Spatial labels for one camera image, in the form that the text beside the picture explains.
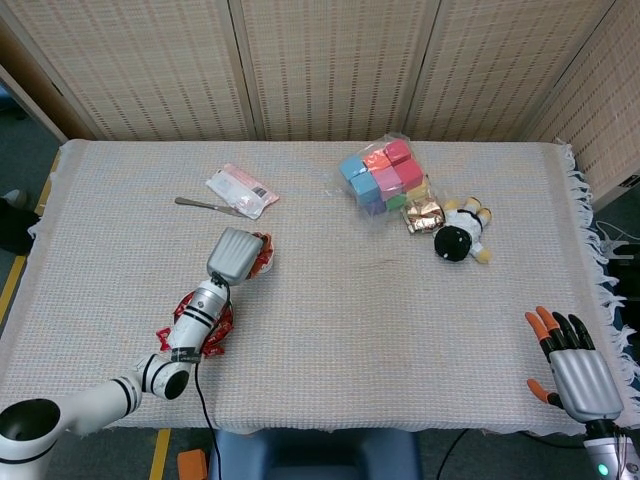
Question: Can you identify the metal butter knife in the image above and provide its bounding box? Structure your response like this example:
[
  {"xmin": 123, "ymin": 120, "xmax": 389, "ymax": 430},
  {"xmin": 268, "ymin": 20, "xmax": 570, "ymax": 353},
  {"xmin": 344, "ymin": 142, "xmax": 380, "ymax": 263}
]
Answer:
[{"xmin": 174, "ymin": 197, "xmax": 250, "ymax": 219}]

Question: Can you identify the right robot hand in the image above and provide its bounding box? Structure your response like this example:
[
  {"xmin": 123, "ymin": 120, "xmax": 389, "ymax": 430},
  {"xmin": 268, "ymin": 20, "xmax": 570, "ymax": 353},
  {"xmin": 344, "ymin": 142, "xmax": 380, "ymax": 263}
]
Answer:
[{"xmin": 524, "ymin": 306, "xmax": 625, "ymax": 425}]

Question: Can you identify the woven folding screen panel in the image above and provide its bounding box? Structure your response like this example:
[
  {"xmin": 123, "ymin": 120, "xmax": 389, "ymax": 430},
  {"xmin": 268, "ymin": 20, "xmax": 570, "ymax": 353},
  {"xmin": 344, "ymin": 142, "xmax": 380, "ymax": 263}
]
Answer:
[
  {"xmin": 228, "ymin": 0, "xmax": 444, "ymax": 142},
  {"xmin": 524, "ymin": 0, "xmax": 640, "ymax": 201},
  {"xmin": 0, "ymin": 0, "xmax": 259, "ymax": 142},
  {"xmin": 0, "ymin": 19, "xmax": 69, "ymax": 144},
  {"xmin": 402, "ymin": 0, "xmax": 624, "ymax": 142}
]

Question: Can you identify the black floor cable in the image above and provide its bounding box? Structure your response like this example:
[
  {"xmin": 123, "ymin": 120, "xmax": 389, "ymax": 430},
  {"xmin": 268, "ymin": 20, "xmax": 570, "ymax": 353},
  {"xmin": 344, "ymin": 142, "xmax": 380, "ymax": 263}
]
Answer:
[{"xmin": 435, "ymin": 428, "xmax": 471, "ymax": 480}]

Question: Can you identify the clear plastic bag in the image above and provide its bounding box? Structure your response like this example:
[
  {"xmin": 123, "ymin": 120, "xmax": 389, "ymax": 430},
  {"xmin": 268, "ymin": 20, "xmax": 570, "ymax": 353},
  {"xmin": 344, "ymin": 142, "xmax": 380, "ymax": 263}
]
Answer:
[{"xmin": 332, "ymin": 131, "xmax": 449, "ymax": 226}]

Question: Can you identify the gold foil packet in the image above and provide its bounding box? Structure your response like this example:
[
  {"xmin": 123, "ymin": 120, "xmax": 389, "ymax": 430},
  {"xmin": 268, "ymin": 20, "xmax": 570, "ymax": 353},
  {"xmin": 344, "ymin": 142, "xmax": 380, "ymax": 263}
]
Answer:
[{"xmin": 402, "ymin": 197, "xmax": 447, "ymax": 236}]

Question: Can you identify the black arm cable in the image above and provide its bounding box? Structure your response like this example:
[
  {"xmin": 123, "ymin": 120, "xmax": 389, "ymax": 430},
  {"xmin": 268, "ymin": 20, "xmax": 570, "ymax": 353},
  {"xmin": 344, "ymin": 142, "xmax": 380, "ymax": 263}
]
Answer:
[{"xmin": 193, "ymin": 282, "xmax": 234, "ymax": 480}]

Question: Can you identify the beige waffle tablecloth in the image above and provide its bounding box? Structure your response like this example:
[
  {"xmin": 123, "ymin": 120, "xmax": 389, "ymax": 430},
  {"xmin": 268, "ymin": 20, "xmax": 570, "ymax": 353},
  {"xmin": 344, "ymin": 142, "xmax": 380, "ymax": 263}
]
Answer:
[{"xmin": 0, "ymin": 138, "xmax": 640, "ymax": 437}]

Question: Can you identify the blue chair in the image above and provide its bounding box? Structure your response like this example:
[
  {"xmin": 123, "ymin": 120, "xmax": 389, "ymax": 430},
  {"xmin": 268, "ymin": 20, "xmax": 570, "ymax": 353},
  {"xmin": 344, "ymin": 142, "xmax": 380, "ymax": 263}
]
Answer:
[{"xmin": 208, "ymin": 428, "xmax": 424, "ymax": 480}]

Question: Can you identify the person in dark clothes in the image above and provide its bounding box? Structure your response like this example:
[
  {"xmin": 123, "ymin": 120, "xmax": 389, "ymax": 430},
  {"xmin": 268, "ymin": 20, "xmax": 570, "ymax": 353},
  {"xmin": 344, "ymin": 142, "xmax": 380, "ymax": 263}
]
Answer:
[{"xmin": 0, "ymin": 188, "xmax": 42, "ymax": 255}]

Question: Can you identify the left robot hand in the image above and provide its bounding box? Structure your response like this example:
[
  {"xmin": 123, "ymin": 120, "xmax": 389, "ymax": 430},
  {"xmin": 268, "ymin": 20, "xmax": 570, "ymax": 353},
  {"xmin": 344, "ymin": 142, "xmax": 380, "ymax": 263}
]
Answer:
[{"xmin": 205, "ymin": 226, "xmax": 269, "ymax": 288}]

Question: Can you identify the red foam block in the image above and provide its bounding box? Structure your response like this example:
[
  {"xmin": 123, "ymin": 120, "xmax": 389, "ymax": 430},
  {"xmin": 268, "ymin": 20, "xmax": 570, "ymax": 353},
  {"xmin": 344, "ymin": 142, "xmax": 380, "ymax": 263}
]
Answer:
[
  {"xmin": 394, "ymin": 158, "xmax": 425, "ymax": 190},
  {"xmin": 383, "ymin": 139, "xmax": 414, "ymax": 165}
]

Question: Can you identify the light blue foam block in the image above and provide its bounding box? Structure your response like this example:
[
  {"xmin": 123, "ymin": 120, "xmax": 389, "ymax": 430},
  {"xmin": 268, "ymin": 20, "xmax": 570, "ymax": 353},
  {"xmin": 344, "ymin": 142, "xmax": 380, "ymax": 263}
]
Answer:
[
  {"xmin": 339, "ymin": 153, "xmax": 369, "ymax": 182},
  {"xmin": 349, "ymin": 171, "xmax": 381, "ymax": 207}
]

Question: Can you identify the pink foam block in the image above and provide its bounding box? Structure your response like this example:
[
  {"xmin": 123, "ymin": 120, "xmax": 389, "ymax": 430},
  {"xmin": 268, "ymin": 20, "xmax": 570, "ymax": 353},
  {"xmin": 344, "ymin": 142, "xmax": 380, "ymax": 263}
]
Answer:
[{"xmin": 374, "ymin": 167, "xmax": 404, "ymax": 197}]

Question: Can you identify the round metal plate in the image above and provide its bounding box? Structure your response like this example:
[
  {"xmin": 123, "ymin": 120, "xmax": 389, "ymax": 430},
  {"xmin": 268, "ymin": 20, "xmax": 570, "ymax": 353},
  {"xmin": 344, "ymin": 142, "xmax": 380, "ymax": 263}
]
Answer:
[{"xmin": 172, "ymin": 291, "xmax": 237, "ymax": 354}]

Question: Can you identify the white pink tissue packet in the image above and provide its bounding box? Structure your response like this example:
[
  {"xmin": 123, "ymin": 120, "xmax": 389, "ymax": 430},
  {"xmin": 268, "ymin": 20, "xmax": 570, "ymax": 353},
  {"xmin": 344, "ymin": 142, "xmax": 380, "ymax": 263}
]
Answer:
[{"xmin": 204, "ymin": 163, "xmax": 280, "ymax": 221}]

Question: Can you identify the black headed plush doll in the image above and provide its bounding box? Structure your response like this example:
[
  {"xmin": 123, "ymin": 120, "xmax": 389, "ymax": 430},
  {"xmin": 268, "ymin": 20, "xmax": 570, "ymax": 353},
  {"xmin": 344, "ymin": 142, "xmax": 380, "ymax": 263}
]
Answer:
[{"xmin": 432, "ymin": 196, "xmax": 494, "ymax": 265}]

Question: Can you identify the orange box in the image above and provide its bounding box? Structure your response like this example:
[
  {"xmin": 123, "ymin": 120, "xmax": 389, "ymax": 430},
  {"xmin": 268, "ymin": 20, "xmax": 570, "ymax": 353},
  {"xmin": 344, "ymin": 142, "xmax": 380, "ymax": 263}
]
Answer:
[{"xmin": 177, "ymin": 448, "xmax": 209, "ymax": 480}]

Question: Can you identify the orange foam block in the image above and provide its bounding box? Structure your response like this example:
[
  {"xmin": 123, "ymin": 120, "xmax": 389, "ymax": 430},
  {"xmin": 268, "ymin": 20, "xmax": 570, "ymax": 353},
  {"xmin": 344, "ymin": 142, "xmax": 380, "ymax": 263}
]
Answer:
[{"xmin": 362, "ymin": 149, "xmax": 394, "ymax": 171}]

